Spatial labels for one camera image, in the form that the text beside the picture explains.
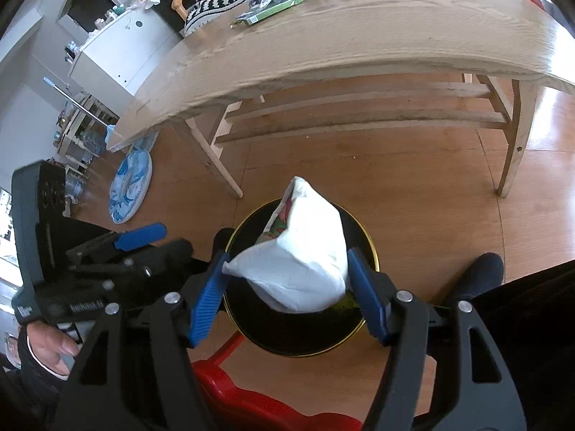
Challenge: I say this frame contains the white snack bag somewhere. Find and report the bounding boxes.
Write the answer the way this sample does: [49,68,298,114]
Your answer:
[223,176,349,314]

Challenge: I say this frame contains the black round trash bin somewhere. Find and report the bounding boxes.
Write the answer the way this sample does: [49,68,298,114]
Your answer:
[221,199,380,358]

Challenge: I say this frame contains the left hand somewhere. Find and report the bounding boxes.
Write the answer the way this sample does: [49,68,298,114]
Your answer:
[24,321,81,379]

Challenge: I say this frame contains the blue round floor cushion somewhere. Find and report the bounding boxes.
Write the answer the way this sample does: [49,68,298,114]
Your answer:
[108,149,153,225]

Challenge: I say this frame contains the red plastic stool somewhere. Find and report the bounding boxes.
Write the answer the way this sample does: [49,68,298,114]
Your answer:
[192,332,363,431]

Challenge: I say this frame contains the right dark foot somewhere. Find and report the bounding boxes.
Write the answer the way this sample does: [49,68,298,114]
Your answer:
[440,252,505,306]

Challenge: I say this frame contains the wooden shelf rack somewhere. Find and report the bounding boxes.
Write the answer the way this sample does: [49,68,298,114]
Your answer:
[52,94,118,178]

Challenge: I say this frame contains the white cabinet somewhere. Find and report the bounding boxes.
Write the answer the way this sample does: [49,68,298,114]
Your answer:
[69,8,181,106]

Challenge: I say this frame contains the black white striped sofa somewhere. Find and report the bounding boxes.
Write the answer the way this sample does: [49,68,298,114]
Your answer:
[172,0,256,37]

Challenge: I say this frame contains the flat green white carton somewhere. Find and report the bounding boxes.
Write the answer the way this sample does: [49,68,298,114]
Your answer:
[230,0,303,28]

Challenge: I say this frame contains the wooden table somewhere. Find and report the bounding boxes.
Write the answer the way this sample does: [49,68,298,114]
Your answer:
[108,0,574,196]

